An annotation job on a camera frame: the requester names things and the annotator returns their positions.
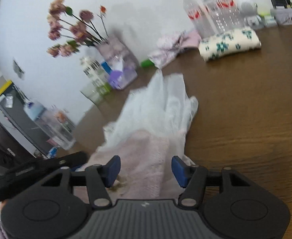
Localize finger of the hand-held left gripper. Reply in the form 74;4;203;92
54;151;89;171

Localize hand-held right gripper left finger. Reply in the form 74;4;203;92
40;155;121;208

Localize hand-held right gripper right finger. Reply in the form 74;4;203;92
171;156;251;208

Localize pink knit white tulle dress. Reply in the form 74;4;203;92
74;71;199;200

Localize clear plastic container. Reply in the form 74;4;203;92
35;107;77;151

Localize dark side cabinet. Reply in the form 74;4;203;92
0;80;59;160

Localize clear bottle blue cap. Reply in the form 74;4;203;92
24;101;47;121

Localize clear glass cup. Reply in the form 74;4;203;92
80;82;101;98
88;92;104;105

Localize yellow flat item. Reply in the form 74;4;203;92
0;80;13;95

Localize white green milk carton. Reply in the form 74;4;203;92
80;55;111;95

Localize purple tissue pack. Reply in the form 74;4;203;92
108;55;138;90

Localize blue white carton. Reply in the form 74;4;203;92
101;61;113;76

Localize pink patterned cloth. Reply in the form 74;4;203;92
148;30;189;69

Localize plain pink cloth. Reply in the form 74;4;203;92
181;28;202;49

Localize folded cream floral cloth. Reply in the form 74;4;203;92
198;27;262;63

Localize dried pink flowers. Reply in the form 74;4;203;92
46;0;109;58

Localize clear water bottle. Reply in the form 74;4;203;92
198;0;226;34
181;0;215;39
213;0;243;30

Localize pale green packet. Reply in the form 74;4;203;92
258;11;278;27

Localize white robot speaker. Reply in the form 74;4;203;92
237;0;264;30

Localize black desk gadget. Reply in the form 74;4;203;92
271;0;287;9

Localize wall socket plate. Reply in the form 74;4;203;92
13;58;25;79

